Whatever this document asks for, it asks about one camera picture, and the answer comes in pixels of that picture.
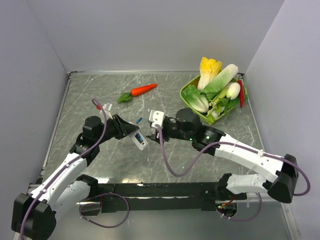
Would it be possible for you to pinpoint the white radish toy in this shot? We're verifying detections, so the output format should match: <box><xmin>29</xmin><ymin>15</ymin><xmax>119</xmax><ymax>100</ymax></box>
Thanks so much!
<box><xmin>226</xmin><ymin>82</ymin><xmax>241</xmax><ymax>100</ymax></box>

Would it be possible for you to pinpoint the green plastic basket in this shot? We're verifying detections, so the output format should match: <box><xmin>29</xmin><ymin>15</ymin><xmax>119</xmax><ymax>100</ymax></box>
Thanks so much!
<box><xmin>179</xmin><ymin>75</ymin><xmax>248</xmax><ymax>125</ymax></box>

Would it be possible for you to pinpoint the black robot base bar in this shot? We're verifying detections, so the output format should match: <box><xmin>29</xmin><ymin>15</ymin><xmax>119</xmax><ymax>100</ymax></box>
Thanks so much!
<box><xmin>83</xmin><ymin>182</ymin><xmax>247</xmax><ymax>213</ymax></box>

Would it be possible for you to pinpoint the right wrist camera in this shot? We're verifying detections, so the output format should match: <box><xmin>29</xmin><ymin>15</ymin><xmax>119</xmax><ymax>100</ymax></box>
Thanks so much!
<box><xmin>148</xmin><ymin>109</ymin><xmax>165</xmax><ymax>129</ymax></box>

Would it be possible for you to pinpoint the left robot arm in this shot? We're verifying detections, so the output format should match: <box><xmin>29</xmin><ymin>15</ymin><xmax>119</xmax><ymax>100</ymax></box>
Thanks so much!
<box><xmin>11</xmin><ymin>114</ymin><xmax>148</xmax><ymax>240</ymax></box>

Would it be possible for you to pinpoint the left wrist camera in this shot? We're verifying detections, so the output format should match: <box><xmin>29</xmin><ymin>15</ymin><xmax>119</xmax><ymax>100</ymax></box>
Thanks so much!
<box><xmin>96</xmin><ymin>102</ymin><xmax>113</xmax><ymax>119</ymax></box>

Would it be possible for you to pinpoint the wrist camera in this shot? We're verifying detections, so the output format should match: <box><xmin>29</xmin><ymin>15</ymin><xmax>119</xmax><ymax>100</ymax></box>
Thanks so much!
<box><xmin>96</xmin><ymin>102</ymin><xmax>113</xmax><ymax>119</ymax></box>
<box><xmin>148</xmin><ymin>109</ymin><xmax>165</xmax><ymax>129</ymax></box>

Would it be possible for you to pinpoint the green celery stalk toy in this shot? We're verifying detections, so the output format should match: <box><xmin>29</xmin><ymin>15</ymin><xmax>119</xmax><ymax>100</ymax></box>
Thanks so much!
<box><xmin>206</xmin><ymin>86</ymin><xmax>230</xmax><ymax>125</ymax></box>

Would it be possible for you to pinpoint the green romaine lettuce toy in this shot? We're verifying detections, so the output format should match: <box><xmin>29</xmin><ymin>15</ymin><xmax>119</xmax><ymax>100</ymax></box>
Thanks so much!
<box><xmin>201</xmin><ymin>64</ymin><xmax>239</xmax><ymax>94</ymax></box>

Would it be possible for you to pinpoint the yellow napa cabbage toy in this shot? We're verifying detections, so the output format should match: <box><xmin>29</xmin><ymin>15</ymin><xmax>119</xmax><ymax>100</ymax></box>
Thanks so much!
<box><xmin>197</xmin><ymin>56</ymin><xmax>223</xmax><ymax>91</ymax></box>

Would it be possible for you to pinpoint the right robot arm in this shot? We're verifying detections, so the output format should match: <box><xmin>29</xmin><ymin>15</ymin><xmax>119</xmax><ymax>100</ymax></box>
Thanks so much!
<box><xmin>148</xmin><ymin>108</ymin><xmax>299</xmax><ymax>204</ymax></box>

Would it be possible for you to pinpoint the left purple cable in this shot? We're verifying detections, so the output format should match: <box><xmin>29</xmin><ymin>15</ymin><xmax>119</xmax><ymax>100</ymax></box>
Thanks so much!
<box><xmin>19</xmin><ymin>97</ymin><xmax>131</xmax><ymax>240</ymax></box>

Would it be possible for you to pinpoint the red chili pepper toy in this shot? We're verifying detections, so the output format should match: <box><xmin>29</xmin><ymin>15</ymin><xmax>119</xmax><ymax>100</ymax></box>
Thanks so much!
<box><xmin>237</xmin><ymin>79</ymin><xmax>245</xmax><ymax>108</ymax></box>

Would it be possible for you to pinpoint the white remote control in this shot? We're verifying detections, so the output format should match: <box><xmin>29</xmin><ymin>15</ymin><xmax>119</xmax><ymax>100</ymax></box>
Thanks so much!
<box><xmin>129</xmin><ymin>130</ymin><xmax>149</xmax><ymax>151</ymax></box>

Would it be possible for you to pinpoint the green leafy cabbage toy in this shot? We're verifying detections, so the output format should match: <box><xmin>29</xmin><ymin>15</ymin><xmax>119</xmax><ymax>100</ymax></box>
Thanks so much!
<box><xmin>181</xmin><ymin>85</ymin><xmax>209</xmax><ymax>114</ymax></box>

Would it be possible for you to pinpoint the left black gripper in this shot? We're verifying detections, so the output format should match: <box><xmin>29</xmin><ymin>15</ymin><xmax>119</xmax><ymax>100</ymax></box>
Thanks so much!
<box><xmin>95</xmin><ymin>113</ymin><xmax>139</xmax><ymax>145</ymax></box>

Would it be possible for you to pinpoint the orange toy carrot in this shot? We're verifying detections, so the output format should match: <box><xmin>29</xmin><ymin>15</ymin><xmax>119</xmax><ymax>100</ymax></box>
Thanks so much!
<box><xmin>117</xmin><ymin>83</ymin><xmax>158</xmax><ymax>103</ymax></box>

